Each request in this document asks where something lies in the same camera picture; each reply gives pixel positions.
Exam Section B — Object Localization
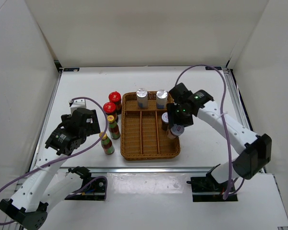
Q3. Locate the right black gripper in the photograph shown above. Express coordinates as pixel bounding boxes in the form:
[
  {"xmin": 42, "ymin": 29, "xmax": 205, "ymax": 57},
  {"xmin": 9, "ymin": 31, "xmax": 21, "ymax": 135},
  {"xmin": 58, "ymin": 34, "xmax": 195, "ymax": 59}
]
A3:
[{"xmin": 166, "ymin": 103, "xmax": 194, "ymax": 129}]

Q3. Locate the dark spice jar white lid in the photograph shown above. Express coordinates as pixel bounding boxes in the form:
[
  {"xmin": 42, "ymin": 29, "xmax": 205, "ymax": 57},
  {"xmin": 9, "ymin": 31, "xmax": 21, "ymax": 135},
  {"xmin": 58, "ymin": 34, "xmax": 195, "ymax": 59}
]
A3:
[{"xmin": 161, "ymin": 112, "xmax": 168, "ymax": 131}]

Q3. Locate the pink spice jar white lid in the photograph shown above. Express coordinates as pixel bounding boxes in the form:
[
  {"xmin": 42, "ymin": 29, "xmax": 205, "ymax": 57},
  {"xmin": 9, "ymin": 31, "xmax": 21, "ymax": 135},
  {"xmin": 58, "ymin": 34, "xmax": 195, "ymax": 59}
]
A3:
[{"xmin": 167, "ymin": 125, "xmax": 185, "ymax": 139}]

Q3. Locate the yellow cap sauce bottle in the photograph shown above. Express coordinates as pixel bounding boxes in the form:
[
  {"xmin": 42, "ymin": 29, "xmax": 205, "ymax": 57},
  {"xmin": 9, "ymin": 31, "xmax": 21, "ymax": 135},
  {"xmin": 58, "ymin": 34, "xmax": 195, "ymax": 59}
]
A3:
[
  {"xmin": 99, "ymin": 132, "xmax": 115, "ymax": 155},
  {"xmin": 107, "ymin": 115, "xmax": 120, "ymax": 139}
]

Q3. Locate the yellow cap sauce bottle front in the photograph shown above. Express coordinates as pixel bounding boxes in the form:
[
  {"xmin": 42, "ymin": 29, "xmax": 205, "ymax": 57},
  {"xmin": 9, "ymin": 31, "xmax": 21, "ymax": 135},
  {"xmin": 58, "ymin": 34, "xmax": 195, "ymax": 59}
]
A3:
[{"xmin": 99, "ymin": 132, "xmax": 115, "ymax": 155}]

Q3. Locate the silver cap white shaker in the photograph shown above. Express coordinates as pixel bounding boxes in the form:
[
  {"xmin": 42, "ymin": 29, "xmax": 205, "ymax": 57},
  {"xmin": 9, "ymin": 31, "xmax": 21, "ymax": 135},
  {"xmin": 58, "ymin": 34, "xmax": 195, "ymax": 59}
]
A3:
[
  {"xmin": 136, "ymin": 88, "xmax": 148, "ymax": 109},
  {"xmin": 156, "ymin": 90, "xmax": 168, "ymax": 109}
]

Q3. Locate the silver cap white shaker front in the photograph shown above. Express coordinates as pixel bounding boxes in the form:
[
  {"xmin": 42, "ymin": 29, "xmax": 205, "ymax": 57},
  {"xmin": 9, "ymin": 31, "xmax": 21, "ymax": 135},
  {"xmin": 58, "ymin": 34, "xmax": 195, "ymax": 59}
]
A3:
[{"xmin": 136, "ymin": 88, "xmax": 148, "ymax": 109}]

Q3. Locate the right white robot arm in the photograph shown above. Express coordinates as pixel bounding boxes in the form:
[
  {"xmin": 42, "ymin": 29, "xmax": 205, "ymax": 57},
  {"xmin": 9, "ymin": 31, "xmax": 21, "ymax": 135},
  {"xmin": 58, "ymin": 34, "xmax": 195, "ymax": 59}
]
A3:
[{"xmin": 167, "ymin": 83, "xmax": 272, "ymax": 192}]

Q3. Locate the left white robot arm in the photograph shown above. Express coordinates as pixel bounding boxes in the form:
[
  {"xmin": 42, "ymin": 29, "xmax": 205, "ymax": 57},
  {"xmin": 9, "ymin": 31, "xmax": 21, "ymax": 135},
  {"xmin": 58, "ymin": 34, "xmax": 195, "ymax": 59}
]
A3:
[{"xmin": 0, "ymin": 108, "xmax": 100, "ymax": 230}]

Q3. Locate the red cap sauce jar front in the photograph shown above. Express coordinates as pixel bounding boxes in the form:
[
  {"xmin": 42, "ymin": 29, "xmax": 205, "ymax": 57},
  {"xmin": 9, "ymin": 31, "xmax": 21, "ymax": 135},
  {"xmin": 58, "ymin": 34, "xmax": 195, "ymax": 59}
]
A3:
[{"xmin": 103, "ymin": 102, "xmax": 119, "ymax": 122}]

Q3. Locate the red cap sauce jar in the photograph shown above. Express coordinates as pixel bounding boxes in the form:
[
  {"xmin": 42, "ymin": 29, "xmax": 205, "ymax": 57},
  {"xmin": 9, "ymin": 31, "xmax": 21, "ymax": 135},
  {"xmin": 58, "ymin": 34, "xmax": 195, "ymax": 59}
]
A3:
[
  {"xmin": 108, "ymin": 91, "xmax": 122, "ymax": 115},
  {"xmin": 103, "ymin": 102, "xmax": 119, "ymax": 122}
]

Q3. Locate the red cap sauce jar rear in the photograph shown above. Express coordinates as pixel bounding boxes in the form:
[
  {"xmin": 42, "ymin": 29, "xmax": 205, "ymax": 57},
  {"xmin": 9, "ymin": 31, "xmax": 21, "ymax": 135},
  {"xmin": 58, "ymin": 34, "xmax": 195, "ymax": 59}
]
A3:
[{"xmin": 108, "ymin": 91, "xmax": 122, "ymax": 115}]

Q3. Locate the woven wicker divided tray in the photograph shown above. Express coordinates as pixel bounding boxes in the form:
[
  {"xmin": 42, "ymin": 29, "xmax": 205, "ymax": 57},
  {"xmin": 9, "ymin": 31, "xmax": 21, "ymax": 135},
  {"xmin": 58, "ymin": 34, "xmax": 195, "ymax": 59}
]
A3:
[{"xmin": 120, "ymin": 91, "xmax": 180, "ymax": 161}]

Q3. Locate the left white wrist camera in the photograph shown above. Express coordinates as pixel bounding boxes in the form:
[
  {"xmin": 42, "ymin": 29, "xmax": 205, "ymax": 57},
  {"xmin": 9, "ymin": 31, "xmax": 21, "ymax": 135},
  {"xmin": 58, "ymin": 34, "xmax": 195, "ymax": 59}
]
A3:
[{"xmin": 69, "ymin": 99, "xmax": 86, "ymax": 114}]

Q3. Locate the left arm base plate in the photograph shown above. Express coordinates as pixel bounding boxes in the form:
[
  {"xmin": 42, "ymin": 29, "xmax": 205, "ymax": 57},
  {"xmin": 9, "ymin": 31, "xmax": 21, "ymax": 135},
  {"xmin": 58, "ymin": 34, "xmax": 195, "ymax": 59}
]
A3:
[{"xmin": 65, "ymin": 176, "xmax": 108, "ymax": 201}]

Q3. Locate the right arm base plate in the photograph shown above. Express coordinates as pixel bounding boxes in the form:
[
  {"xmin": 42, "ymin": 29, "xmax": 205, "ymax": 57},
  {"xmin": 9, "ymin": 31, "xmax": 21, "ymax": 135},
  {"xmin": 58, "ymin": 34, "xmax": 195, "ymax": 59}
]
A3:
[{"xmin": 186, "ymin": 177, "xmax": 238, "ymax": 203}]

